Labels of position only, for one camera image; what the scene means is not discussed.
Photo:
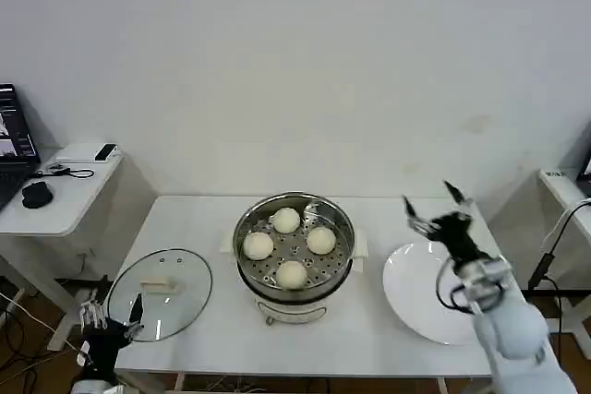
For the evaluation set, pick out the white desk with label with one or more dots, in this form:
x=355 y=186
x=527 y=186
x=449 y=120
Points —
x=564 y=193

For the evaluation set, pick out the white steamed bun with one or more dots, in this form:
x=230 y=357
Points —
x=286 y=220
x=321 y=240
x=291 y=275
x=258 y=246

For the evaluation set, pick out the round glass lid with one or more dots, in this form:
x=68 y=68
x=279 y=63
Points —
x=184 y=294

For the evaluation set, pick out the small white black device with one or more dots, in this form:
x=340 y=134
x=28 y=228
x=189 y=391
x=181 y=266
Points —
x=106 y=152

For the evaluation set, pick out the black open laptop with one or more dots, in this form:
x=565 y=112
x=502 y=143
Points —
x=14 y=135

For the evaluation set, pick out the white round plate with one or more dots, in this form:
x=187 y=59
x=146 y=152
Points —
x=411 y=292

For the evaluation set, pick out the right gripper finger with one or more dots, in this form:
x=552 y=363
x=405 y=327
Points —
x=459 y=198
x=418 y=225

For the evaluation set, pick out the steel steamer pot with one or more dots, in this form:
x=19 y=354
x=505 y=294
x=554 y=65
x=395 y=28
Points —
x=295 y=248

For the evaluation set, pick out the white electric cooker base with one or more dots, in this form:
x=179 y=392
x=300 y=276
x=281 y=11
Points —
x=291 y=312

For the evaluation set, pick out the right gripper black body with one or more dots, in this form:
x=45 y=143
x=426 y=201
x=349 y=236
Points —
x=457 y=237

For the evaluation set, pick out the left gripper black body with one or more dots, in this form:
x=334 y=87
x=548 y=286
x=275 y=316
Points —
x=104 y=350

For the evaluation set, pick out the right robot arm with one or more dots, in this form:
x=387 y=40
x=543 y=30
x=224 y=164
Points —
x=512 y=331

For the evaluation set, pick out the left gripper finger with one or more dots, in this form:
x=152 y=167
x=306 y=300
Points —
x=136 y=313
x=94 y=311

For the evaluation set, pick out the white side desk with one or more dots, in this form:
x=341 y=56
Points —
x=69 y=209

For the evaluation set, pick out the black computer mouse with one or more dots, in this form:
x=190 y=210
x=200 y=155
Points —
x=37 y=194

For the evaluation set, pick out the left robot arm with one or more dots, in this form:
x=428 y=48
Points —
x=91 y=387

